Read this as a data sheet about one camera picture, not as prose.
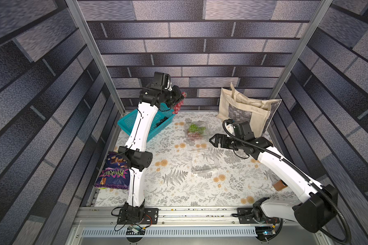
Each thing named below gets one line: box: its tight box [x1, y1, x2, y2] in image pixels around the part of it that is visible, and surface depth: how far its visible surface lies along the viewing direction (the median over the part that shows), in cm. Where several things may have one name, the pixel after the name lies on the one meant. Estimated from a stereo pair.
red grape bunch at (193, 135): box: [187, 131, 201, 139], surface depth 102 cm
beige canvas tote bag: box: [217, 82, 283, 138], surface depth 94 cm
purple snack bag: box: [93, 151, 131, 190], surface depth 83 cm
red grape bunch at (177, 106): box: [172, 91, 188, 115], surface depth 85 cm
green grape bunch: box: [188, 123, 206, 134], surface depth 105 cm
